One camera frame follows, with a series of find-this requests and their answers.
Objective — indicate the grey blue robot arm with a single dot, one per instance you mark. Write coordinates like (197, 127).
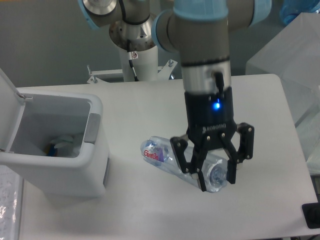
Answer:
(199, 31)

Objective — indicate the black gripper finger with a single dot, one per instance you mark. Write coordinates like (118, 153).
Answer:
(245, 150)
(194, 166)

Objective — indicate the blue yellow snack packet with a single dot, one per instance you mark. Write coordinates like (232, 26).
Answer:
(50, 150)

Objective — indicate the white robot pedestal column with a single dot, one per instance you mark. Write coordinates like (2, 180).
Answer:
(143, 62)

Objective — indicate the clear plastic water bottle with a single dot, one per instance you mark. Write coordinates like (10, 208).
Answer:
(158, 152)

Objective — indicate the black device at edge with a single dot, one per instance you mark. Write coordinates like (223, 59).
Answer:
(311, 212)

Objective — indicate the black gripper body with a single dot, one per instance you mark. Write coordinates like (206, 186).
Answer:
(211, 124)

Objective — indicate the white trash can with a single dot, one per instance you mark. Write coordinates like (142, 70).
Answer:
(30, 119)

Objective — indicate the white plastic wrapper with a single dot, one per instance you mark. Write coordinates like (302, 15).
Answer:
(68, 146)

